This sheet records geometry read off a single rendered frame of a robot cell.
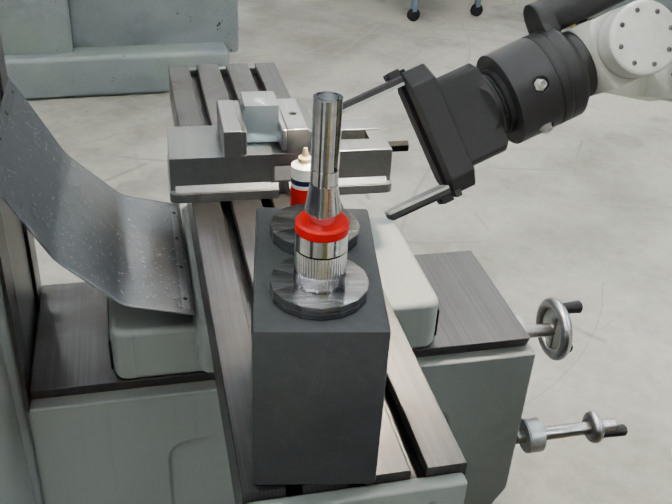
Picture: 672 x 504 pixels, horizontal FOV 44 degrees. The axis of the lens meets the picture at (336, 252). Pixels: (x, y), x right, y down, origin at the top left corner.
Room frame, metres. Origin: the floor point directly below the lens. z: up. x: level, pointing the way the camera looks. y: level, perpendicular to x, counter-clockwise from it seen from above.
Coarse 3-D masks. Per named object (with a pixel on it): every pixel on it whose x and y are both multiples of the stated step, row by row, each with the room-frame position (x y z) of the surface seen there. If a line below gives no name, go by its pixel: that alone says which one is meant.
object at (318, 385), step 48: (288, 240) 0.70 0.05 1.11; (288, 288) 0.61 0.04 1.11; (288, 336) 0.57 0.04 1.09; (336, 336) 0.57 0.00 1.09; (384, 336) 0.58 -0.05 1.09; (288, 384) 0.57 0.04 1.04; (336, 384) 0.57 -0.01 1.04; (384, 384) 0.58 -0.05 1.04; (288, 432) 0.57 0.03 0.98; (336, 432) 0.57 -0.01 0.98; (288, 480) 0.57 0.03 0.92; (336, 480) 0.57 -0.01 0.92
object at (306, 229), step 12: (300, 216) 0.63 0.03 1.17; (336, 216) 0.64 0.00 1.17; (300, 228) 0.62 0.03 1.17; (312, 228) 0.61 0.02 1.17; (324, 228) 0.61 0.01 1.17; (336, 228) 0.62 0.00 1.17; (348, 228) 0.63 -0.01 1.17; (312, 240) 0.61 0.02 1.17; (324, 240) 0.61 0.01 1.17; (336, 240) 0.61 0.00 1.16
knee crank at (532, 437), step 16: (592, 416) 1.13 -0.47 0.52; (528, 432) 1.09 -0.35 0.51; (544, 432) 1.09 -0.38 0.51; (560, 432) 1.11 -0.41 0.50; (576, 432) 1.11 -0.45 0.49; (592, 432) 1.11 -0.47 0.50; (608, 432) 1.13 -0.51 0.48; (624, 432) 1.14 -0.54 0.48; (528, 448) 1.08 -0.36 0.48; (544, 448) 1.08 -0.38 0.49
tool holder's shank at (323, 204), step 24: (336, 96) 0.63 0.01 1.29; (312, 120) 0.63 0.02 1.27; (336, 120) 0.63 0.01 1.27; (312, 144) 0.63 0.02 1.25; (336, 144) 0.63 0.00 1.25; (312, 168) 0.62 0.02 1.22; (336, 168) 0.63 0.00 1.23; (312, 192) 0.62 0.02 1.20; (336, 192) 0.62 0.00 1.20; (312, 216) 0.62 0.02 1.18
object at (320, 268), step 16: (304, 240) 0.61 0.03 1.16; (304, 256) 0.61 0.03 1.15; (320, 256) 0.61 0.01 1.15; (336, 256) 0.61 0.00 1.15; (304, 272) 0.61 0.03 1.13; (320, 272) 0.61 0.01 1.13; (336, 272) 0.61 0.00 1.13; (304, 288) 0.61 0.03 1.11; (320, 288) 0.61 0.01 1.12; (336, 288) 0.61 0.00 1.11
